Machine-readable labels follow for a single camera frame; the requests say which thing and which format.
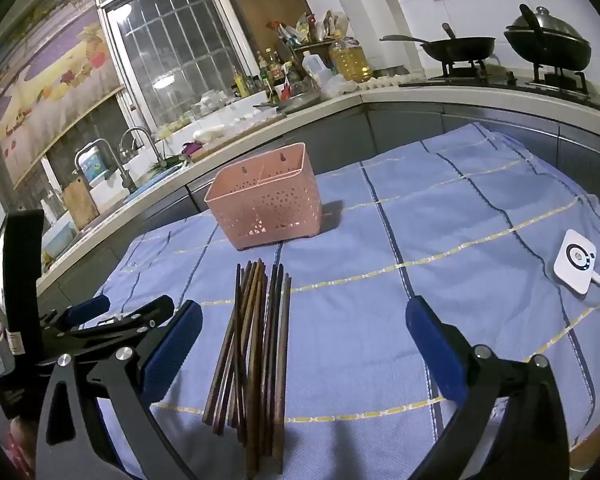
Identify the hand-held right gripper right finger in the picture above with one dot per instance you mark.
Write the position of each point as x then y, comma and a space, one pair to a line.
437, 360

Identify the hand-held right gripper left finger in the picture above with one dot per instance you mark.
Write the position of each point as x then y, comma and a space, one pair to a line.
172, 355

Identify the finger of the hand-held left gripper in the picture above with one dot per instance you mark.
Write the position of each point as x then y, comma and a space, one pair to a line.
87, 310
130, 322

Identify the pile of brown chopsticks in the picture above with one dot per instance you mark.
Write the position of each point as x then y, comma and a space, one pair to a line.
252, 350

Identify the pink perforated utensil basket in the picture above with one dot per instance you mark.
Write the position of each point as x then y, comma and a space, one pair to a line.
265, 200

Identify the wooden cutting board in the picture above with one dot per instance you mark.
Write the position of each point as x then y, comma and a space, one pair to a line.
80, 205

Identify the blue checked cloth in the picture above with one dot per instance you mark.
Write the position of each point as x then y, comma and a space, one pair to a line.
405, 240

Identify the angular metal faucet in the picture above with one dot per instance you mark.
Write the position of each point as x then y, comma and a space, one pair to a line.
97, 145

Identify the white square device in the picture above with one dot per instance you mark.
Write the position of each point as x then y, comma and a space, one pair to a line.
575, 262

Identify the tall curved metal faucet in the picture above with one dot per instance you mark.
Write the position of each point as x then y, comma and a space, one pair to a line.
139, 132

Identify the purple object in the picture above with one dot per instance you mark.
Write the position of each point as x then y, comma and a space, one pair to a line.
191, 150

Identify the barred window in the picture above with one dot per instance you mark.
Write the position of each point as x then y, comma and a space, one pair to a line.
175, 50

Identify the metal basin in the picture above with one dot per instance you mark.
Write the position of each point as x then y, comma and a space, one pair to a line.
300, 100

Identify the white egg tray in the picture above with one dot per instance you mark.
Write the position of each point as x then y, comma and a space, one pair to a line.
390, 81

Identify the black gas stove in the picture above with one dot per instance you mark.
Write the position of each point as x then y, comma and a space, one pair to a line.
505, 85

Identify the row of condiment bottles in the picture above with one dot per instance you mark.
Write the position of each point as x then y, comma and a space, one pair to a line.
270, 72

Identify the yellow cooking oil bottle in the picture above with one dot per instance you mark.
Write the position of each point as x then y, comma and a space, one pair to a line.
351, 62

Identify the white plastic jug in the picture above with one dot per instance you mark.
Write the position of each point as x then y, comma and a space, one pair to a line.
312, 70

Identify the black frying pan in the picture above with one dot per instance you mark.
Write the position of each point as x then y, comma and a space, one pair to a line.
460, 47

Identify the brown board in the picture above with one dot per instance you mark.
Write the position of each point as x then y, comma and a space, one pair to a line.
265, 15

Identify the black wok with lid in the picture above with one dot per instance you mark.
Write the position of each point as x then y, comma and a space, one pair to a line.
550, 42

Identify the fruit wall poster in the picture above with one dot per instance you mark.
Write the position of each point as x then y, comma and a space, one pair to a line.
55, 90

